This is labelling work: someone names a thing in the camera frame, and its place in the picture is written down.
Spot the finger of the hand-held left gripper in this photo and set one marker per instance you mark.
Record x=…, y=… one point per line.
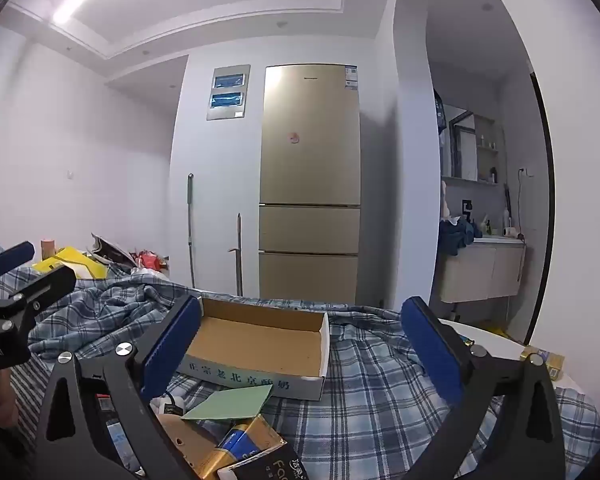
x=50, y=282
x=10, y=256

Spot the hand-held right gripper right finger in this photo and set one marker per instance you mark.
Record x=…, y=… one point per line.
x=430, y=355

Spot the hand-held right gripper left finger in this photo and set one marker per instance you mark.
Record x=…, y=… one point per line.
x=172, y=345

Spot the shallow cardboard box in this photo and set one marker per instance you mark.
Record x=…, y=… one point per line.
x=260, y=340

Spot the tan round soft pad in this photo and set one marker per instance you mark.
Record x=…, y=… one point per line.
x=185, y=440

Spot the light blue packet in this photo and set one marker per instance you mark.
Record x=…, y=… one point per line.
x=122, y=437

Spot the gold blue cigarette pack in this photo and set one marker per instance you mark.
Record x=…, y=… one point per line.
x=242, y=442

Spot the black cigarette pack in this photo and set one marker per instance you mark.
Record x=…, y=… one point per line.
x=267, y=465

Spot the yellow bag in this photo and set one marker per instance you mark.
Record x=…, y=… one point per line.
x=65, y=262

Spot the brown cardboard tube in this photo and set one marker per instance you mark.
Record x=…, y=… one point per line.
x=47, y=249

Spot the blue yellow lighter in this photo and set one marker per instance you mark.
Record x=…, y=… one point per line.
x=465, y=342

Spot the small white black gadget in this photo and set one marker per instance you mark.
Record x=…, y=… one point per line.
x=167, y=402

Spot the blue plaid cloth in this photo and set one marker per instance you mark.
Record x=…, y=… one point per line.
x=370, y=410

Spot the green card sheet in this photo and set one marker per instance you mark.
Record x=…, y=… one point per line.
x=230, y=405

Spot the red plastic bag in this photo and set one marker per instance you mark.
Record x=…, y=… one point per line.
x=150, y=261

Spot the white vanity cabinet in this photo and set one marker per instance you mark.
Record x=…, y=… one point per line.
x=480, y=270

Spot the blue towel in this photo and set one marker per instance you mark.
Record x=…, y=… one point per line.
x=457, y=235

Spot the white hair dryer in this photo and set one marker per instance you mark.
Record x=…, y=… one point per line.
x=510, y=231

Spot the gold refrigerator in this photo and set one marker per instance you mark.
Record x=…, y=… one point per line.
x=310, y=185

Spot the mirror cabinet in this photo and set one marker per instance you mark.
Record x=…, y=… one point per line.
x=470, y=147

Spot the dark blue hanging cloth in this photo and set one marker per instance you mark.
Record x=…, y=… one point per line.
x=439, y=110

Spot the grey electrical panel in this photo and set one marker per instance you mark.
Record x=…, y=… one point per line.
x=227, y=92

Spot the black door frame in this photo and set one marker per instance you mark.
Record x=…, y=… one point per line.
x=542, y=210

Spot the white wall socket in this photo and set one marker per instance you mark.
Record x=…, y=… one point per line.
x=526, y=172

